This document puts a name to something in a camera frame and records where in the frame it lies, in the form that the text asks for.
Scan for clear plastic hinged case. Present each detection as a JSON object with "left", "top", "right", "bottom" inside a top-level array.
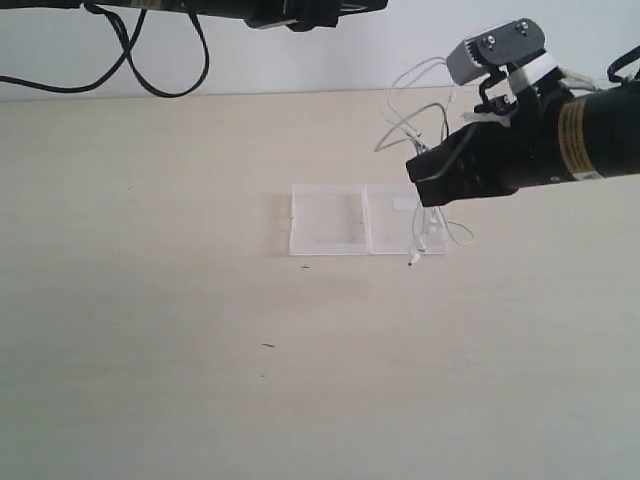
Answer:
[{"left": 285, "top": 183, "right": 448, "bottom": 257}]

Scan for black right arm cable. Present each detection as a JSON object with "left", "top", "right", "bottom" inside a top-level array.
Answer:
[{"left": 606, "top": 44, "right": 640, "bottom": 84}]

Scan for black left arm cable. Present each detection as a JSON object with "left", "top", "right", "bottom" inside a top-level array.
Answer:
[{"left": 0, "top": 2, "right": 211, "bottom": 99}]

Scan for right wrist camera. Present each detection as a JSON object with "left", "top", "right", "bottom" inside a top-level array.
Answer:
[{"left": 446, "top": 18, "right": 563, "bottom": 95}]

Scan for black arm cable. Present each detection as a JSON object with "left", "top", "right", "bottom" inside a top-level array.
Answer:
[
  {"left": 606, "top": 44, "right": 640, "bottom": 84},
  {"left": 0, "top": 2, "right": 211, "bottom": 99}
]

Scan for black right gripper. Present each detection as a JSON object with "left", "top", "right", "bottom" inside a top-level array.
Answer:
[{"left": 406, "top": 77, "right": 639, "bottom": 207}]

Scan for white wired earphones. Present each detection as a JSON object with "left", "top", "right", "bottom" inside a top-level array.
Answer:
[{"left": 373, "top": 55, "right": 475, "bottom": 268}]

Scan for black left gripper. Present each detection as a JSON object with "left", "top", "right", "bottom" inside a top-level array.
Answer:
[{"left": 84, "top": 0, "right": 388, "bottom": 32}]

